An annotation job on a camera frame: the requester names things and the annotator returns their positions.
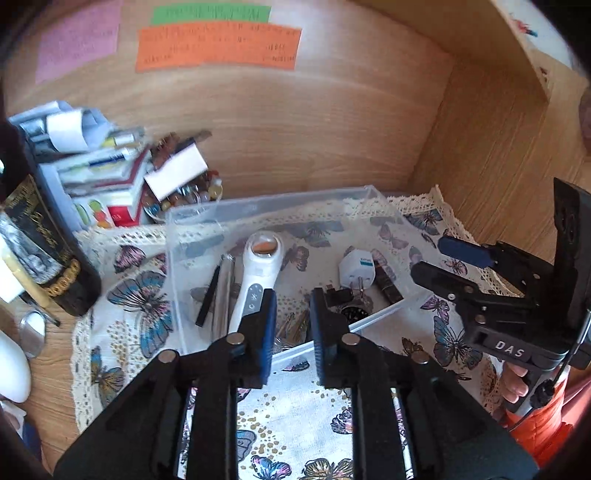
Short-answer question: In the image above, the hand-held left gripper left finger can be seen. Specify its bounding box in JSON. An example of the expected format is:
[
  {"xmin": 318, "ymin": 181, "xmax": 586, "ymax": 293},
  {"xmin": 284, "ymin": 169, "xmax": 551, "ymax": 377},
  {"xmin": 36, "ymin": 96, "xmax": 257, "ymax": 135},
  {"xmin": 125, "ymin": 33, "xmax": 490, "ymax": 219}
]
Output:
[{"xmin": 53, "ymin": 288, "xmax": 278, "ymax": 480}]

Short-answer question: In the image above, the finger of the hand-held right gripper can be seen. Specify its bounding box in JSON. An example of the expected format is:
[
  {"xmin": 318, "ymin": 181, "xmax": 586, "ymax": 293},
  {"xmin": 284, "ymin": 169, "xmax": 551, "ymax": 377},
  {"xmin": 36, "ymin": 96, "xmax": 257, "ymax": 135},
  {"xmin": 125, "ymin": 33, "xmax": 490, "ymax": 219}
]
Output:
[
  {"xmin": 410, "ymin": 260, "xmax": 491, "ymax": 308},
  {"xmin": 438, "ymin": 234, "xmax": 509, "ymax": 272}
]

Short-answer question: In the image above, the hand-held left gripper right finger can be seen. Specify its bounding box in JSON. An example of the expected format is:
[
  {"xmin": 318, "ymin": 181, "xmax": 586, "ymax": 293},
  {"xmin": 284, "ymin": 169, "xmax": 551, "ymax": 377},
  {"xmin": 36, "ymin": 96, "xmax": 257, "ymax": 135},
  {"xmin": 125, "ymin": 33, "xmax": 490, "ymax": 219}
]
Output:
[{"xmin": 309, "ymin": 287, "xmax": 541, "ymax": 480}]

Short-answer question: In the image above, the bunch of keys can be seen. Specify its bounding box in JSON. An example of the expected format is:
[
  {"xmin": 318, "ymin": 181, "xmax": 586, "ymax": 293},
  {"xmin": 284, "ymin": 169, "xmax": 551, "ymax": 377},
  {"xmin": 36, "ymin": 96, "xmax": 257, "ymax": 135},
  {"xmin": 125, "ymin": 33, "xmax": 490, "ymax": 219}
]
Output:
[{"xmin": 276, "ymin": 311, "xmax": 311, "ymax": 354}]

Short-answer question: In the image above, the dark brown rectangular item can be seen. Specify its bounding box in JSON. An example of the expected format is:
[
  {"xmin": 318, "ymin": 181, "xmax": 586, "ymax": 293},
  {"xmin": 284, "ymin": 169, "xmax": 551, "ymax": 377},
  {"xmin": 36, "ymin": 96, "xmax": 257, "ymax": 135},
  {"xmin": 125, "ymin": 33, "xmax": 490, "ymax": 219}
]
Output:
[{"xmin": 372, "ymin": 260, "xmax": 404, "ymax": 304}]

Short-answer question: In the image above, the small black block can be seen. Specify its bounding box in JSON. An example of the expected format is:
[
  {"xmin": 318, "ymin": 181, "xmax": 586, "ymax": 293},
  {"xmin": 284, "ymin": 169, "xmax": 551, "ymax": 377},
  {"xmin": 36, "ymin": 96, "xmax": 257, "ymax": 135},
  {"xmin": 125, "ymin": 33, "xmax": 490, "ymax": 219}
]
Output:
[{"xmin": 324, "ymin": 283, "xmax": 354, "ymax": 308}]

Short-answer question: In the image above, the white handheld device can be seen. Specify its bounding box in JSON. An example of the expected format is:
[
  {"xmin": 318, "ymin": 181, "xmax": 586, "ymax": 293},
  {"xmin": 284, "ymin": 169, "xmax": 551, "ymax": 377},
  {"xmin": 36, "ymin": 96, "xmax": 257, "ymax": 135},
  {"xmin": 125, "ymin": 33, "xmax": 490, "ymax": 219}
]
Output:
[{"xmin": 228, "ymin": 232, "xmax": 290, "ymax": 336}]

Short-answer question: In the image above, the silver metal rod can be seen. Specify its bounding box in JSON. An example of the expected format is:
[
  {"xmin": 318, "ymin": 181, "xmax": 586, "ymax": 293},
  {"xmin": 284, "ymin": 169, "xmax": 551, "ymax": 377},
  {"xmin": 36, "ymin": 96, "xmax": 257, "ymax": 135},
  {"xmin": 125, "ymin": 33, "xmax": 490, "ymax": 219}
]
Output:
[{"xmin": 211, "ymin": 253, "xmax": 239, "ymax": 336}]

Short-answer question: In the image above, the thin black stick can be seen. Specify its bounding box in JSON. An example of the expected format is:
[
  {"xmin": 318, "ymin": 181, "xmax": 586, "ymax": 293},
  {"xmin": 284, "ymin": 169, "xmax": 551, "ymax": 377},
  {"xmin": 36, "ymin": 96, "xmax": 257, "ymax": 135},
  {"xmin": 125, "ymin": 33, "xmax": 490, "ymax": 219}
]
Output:
[{"xmin": 195, "ymin": 265, "xmax": 223, "ymax": 329}]

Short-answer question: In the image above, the white plug adapter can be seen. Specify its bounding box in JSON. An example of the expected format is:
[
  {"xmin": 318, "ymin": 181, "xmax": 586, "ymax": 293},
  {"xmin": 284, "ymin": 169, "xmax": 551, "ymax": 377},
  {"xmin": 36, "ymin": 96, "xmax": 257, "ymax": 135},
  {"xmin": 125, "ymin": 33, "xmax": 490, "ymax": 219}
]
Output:
[{"xmin": 338, "ymin": 248, "xmax": 374, "ymax": 301}]

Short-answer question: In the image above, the clear plastic box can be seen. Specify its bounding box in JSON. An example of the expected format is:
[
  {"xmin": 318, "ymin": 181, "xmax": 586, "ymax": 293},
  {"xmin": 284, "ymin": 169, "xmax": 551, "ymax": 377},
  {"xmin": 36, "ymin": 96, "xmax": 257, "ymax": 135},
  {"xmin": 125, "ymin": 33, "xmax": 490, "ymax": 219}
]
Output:
[{"xmin": 165, "ymin": 185, "xmax": 417, "ymax": 371}]

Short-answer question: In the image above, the person's right forearm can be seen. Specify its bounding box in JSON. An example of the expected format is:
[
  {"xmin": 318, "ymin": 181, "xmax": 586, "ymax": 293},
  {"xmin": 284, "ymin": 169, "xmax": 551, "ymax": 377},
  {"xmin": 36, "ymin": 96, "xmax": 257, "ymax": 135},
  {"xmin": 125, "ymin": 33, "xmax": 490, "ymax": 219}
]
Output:
[{"xmin": 510, "ymin": 377, "xmax": 591, "ymax": 465}]

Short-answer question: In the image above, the person's right hand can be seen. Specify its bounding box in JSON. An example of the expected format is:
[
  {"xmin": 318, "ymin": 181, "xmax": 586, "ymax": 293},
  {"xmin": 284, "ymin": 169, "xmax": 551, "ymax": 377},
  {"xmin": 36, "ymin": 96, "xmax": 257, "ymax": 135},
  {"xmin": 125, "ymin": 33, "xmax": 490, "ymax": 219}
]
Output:
[{"xmin": 501, "ymin": 362, "xmax": 530, "ymax": 405}]

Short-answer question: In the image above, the butterfly print tablecloth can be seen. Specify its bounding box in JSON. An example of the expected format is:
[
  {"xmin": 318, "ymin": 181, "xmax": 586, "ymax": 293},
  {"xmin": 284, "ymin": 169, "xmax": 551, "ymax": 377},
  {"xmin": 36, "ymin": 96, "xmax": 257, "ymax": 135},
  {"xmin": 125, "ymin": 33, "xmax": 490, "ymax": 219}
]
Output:
[{"xmin": 71, "ymin": 185, "xmax": 523, "ymax": 480}]

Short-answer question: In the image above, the bowl of beads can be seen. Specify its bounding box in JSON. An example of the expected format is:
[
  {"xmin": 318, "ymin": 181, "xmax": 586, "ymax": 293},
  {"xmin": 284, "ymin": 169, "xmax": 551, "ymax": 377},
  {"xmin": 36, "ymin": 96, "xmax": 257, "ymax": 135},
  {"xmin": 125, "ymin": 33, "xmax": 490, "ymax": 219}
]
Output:
[{"xmin": 140, "ymin": 168, "xmax": 225, "ymax": 223}]

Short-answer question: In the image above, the white tag card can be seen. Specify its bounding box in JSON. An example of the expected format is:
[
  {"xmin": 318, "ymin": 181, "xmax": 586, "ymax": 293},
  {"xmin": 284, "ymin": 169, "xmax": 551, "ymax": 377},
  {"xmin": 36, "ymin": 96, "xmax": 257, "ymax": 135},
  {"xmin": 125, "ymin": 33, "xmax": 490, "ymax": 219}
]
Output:
[{"xmin": 143, "ymin": 143, "xmax": 208, "ymax": 200}]

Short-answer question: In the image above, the brown hair clip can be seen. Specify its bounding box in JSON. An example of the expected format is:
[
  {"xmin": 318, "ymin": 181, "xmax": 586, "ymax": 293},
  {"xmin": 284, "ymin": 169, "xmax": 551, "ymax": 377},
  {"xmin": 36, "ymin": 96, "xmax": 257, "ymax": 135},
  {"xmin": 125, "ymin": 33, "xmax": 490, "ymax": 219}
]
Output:
[{"xmin": 152, "ymin": 131, "xmax": 213, "ymax": 158}]

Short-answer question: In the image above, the round metal lid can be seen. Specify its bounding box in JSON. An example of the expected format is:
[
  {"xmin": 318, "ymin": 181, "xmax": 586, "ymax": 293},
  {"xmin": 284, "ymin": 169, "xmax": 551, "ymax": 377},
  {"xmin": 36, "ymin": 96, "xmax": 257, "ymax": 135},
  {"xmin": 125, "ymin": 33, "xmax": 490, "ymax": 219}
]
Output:
[{"xmin": 18, "ymin": 311, "xmax": 47, "ymax": 359}]

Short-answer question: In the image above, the dark wine bottle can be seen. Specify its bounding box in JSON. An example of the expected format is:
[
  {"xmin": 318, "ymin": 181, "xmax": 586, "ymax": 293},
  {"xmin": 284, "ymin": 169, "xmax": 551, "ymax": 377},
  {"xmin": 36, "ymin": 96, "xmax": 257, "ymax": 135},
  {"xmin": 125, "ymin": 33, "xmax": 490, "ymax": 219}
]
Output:
[{"xmin": 0, "ymin": 119, "xmax": 103, "ymax": 317}]

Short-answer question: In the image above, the pale yellow tube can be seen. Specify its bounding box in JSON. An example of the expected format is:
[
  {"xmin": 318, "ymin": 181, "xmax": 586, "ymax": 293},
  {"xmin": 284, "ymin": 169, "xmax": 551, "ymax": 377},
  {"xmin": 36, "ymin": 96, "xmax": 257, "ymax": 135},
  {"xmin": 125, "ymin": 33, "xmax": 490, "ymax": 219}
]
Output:
[{"xmin": 4, "ymin": 251, "xmax": 52, "ymax": 320}]

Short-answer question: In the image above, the stack of papers and booklets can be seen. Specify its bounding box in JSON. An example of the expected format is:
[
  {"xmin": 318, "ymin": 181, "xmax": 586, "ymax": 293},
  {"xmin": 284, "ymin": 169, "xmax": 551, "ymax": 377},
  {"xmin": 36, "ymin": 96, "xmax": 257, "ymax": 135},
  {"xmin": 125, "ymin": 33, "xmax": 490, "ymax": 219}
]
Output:
[{"xmin": 8, "ymin": 99, "xmax": 154, "ymax": 230}]

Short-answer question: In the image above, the white cylinder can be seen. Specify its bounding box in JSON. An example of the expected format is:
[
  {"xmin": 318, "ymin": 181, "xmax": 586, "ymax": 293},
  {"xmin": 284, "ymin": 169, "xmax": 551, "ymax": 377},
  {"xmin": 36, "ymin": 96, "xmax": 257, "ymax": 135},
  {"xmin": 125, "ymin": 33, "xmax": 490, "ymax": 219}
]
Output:
[{"xmin": 0, "ymin": 329, "xmax": 33, "ymax": 403}]

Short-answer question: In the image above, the white written note sheet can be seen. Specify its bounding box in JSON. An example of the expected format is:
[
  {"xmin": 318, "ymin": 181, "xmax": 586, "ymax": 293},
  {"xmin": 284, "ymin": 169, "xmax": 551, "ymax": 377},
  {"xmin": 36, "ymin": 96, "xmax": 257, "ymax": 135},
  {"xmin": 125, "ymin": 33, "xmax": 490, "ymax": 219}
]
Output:
[{"xmin": 0, "ymin": 257, "xmax": 25, "ymax": 304}]

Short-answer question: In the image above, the orange paper note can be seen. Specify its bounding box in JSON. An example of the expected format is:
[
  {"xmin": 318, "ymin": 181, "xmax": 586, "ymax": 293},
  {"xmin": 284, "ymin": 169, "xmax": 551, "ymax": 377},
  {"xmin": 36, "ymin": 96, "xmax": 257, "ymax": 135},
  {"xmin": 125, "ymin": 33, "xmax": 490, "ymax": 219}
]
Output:
[{"xmin": 135, "ymin": 23, "xmax": 304, "ymax": 73}]

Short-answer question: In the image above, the green paper note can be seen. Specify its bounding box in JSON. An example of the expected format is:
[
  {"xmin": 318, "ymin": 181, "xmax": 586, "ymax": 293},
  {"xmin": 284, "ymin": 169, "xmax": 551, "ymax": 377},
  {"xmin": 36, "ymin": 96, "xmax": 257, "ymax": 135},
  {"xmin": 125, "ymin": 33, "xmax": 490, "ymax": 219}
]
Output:
[{"xmin": 150, "ymin": 3, "xmax": 271, "ymax": 27}]

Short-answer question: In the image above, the pink paper note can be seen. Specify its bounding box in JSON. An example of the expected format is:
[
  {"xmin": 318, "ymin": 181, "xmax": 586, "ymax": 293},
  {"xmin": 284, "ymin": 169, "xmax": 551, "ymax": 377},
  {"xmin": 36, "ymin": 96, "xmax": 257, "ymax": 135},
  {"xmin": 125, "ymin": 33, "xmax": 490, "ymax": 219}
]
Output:
[{"xmin": 35, "ymin": 0, "xmax": 123, "ymax": 84}]

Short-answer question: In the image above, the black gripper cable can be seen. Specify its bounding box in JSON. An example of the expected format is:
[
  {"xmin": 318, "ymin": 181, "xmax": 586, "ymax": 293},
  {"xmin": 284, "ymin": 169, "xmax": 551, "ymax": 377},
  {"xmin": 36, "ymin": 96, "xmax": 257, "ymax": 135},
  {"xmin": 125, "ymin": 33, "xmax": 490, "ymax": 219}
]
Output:
[{"xmin": 501, "ymin": 313, "xmax": 591, "ymax": 428}]

